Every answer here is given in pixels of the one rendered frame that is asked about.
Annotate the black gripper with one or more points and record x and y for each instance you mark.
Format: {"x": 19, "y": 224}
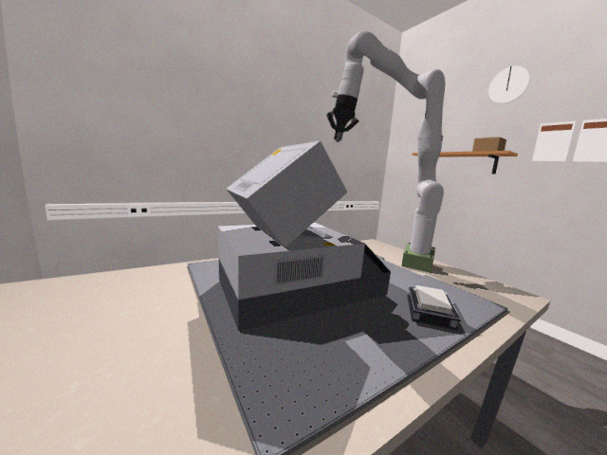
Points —
{"x": 344, "y": 111}

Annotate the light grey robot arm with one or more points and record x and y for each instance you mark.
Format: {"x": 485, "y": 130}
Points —
{"x": 429, "y": 143}

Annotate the light grey benchtop lab instrument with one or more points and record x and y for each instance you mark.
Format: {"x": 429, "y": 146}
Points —
{"x": 268, "y": 271}

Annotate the white microplate with grey wells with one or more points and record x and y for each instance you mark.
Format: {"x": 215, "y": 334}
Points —
{"x": 432, "y": 299}

